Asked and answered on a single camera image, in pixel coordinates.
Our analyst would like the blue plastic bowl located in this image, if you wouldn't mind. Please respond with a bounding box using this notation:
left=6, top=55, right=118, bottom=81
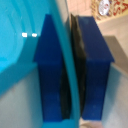
left=0, top=0, right=83, bottom=128

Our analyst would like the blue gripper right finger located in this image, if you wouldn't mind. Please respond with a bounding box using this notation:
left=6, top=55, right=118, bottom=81
left=69, top=13, right=116, bottom=121

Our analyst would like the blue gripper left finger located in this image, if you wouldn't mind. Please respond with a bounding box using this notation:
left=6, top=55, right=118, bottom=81
left=32, top=13, right=70, bottom=122

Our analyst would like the red yellow snack box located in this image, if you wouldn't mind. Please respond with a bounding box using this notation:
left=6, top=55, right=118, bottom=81
left=91, top=0, right=128, bottom=23

